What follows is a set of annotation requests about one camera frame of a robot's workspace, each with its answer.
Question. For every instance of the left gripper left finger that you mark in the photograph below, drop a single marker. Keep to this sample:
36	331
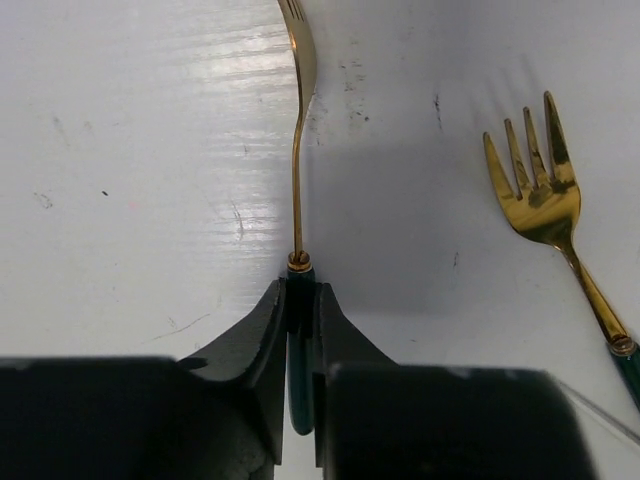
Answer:
215	414

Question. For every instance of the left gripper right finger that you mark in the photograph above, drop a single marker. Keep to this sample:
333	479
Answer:
377	419

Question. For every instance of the white fork green handle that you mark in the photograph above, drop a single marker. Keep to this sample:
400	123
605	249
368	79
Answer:
300	274

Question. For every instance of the white chopstick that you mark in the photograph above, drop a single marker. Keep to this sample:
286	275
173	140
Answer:
610	423

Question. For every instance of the gold fork green handle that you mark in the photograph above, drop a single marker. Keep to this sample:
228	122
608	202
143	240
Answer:
545	208

